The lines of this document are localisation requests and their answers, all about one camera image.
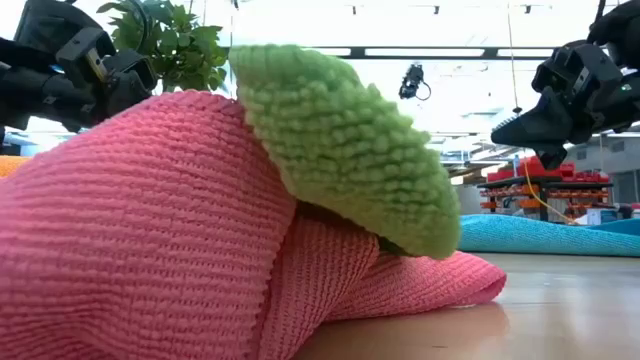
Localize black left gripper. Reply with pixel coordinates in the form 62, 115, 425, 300
13, 0, 159, 115

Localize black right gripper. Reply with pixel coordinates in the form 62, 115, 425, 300
491, 39, 640, 172

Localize green leafy plant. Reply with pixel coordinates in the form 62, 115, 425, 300
96, 0, 231, 94

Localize orange microfiber towel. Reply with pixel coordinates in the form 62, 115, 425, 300
0, 154, 32, 180

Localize thin hanging cord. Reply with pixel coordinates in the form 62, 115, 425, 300
506, 0, 524, 115

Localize blue microfiber towel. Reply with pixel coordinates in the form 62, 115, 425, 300
458, 213, 640, 259

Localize black ceiling-mounted camera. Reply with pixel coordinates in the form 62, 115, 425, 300
397, 62, 433, 102

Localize green microfiber towel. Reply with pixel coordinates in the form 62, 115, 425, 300
228, 43, 463, 261

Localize pink microfiber towel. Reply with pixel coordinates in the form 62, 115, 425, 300
0, 89, 508, 360

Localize red parts bin rack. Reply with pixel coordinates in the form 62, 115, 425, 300
477, 155, 614, 224

